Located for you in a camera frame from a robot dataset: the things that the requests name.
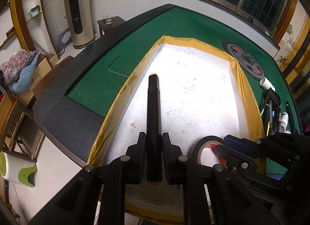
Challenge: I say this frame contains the thick black marker yellow band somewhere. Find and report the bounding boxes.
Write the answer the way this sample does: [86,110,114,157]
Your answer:
[146,74,162,183]

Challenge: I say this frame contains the black electrical tape roll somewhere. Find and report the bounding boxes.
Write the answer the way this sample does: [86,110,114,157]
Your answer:
[188,136,226,167]

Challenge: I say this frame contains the white pill bottle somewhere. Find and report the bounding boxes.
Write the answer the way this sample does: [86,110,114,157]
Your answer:
[259,77,276,91]

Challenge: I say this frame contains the white yellow-edged storage box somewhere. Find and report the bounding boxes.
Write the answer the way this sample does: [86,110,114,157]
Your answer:
[86,35,269,224]

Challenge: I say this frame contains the yellow black spring pen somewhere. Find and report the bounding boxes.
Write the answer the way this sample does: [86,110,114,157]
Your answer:
[265,100,272,136]

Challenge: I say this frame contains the white bottle mouth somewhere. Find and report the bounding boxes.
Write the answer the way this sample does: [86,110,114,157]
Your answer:
[278,112,288,133]

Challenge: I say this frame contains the black marker purple cap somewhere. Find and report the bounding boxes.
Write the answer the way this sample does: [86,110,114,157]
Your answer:
[276,106,282,132]

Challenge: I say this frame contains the black pen barcode label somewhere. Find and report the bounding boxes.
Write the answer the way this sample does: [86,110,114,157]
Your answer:
[260,91,270,116]

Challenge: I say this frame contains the black ribbed plastic holder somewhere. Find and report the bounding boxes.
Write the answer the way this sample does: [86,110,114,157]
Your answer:
[266,88,281,109]

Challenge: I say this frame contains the round grey table centre console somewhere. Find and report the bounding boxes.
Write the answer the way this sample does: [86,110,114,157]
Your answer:
[222,41,265,81]

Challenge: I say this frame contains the green white plastic stool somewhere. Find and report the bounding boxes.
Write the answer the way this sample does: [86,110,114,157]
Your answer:
[1,152,37,188]

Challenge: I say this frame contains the small dark side table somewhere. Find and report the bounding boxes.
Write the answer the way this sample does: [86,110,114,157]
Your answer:
[97,16,125,37]

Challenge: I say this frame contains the clear glass cup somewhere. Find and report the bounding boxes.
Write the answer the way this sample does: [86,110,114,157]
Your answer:
[102,14,112,24]

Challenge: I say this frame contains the floral and blue quilts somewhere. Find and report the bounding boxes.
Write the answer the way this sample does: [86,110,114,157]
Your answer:
[1,50,40,95]

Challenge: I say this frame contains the tall gold tower fan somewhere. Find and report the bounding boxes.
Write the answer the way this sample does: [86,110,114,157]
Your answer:
[64,0,95,49]

